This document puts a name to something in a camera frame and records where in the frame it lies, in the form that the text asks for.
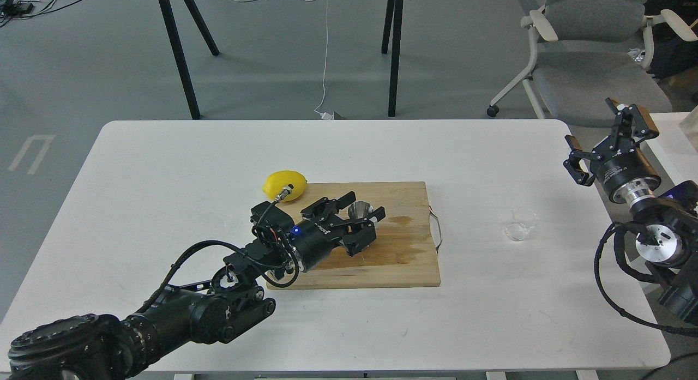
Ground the yellow lemon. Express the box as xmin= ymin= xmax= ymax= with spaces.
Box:
xmin=262 ymin=170 xmax=308 ymax=203

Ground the grey office chair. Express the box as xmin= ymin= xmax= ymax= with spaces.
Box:
xmin=486 ymin=0 xmax=696 ymax=128

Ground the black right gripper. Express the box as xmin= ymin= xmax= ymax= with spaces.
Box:
xmin=563 ymin=98 xmax=661 ymax=204

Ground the floor cables bundle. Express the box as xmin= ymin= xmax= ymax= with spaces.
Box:
xmin=0 ymin=0 xmax=112 ymax=27

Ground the wooden cutting board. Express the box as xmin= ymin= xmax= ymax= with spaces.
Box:
xmin=279 ymin=182 xmax=441 ymax=289

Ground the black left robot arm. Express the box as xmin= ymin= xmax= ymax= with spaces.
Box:
xmin=8 ymin=184 xmax=386 ymax=379

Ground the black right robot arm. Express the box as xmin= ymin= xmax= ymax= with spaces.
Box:
xmin=563 ymin=98 xmax=697 ymax=337

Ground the clear small measuring cup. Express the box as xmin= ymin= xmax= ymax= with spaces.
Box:
xmin=504 ymin=208 xmax=539 ymax=243

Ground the white side table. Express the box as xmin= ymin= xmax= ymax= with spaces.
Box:
xmin=646 ymin=112 xmax=697 ymax=184

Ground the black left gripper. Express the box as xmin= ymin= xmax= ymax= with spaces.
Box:
xmin=290 ymin=191 xmax=386 ymax=273

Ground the white hanging cable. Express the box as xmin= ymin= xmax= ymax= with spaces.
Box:
xmin=313 ymin=0 xmax=334 ymax=120

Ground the steel double jigger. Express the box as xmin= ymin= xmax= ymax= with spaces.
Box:
xmin=347 ymin=201 xmax=378 ymax=229

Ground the black metal table frame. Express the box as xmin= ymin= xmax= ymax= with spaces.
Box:
xmin=149 ymin=0 xmax=408 ymax=120

